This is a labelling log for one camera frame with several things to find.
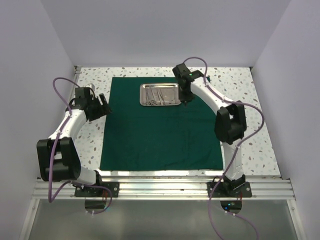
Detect green surgical cloth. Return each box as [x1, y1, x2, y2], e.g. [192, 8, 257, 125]
[100, 77, 223, 171]

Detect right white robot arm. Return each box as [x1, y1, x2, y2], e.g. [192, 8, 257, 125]
[172, 63, 247, 197]

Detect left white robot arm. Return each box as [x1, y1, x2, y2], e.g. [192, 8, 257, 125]
[36, 86, 112, 197]

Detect steel forceps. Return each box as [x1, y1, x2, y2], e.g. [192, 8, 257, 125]
[156, 88, 166, 106]

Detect steel instrument tray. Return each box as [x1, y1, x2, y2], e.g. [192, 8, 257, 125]
[139, 83, 181, 107]

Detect aluminium left rail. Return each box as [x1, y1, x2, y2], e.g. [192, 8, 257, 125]
[44, 65, 82, 179]

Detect aluminium rail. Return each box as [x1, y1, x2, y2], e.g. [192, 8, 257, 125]
[31, 177, 296, 201]
[44, 65, 82, 179]

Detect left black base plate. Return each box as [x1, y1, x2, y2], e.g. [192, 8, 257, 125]
[74, 181, 120, 198]

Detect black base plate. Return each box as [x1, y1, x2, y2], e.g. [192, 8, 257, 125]
[206, 181, 253, 198]
[74, 181, 120, 198]

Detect aluminium front rail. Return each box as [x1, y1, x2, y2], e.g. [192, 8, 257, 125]
[31, 177, 296, 201]

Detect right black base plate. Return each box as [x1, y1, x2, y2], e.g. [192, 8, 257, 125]
[206, 181, 253, 198]

